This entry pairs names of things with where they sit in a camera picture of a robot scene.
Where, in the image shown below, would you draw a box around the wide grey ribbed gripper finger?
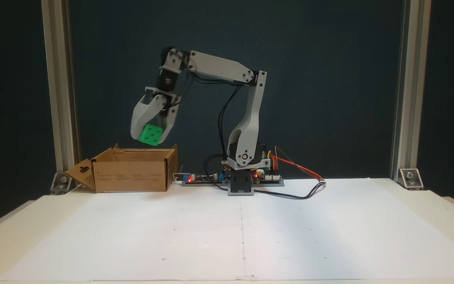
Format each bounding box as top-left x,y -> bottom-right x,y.
130,95 -> 169,139

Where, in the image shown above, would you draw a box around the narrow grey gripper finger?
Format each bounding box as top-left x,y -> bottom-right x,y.
157,106 -> 180,146

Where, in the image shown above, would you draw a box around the green dice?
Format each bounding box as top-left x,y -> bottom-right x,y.
138,123 -> 164,146

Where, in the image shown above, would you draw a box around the brown cardboard box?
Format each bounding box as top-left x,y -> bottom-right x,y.
65,144 -> 179,194

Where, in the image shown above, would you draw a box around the blue circuit board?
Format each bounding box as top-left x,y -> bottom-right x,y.
182,171 -> 230,187

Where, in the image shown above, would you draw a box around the circuit board with white connectors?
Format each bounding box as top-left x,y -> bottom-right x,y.
253,169 -> 285,187

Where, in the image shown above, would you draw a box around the aluminium frame post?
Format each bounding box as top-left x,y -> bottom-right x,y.
391,0 -> 432,180
41,0 -> 80,174

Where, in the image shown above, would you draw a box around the metal corner bracket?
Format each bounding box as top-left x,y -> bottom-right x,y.
50,172 -> 73,195
398,168 -> 424,190

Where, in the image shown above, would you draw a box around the orange and red wires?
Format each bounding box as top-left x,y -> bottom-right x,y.
270,146 -> 324,182

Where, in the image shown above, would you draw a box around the black cable with white connector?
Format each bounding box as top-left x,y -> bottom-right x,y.
211,179 -> 327,200

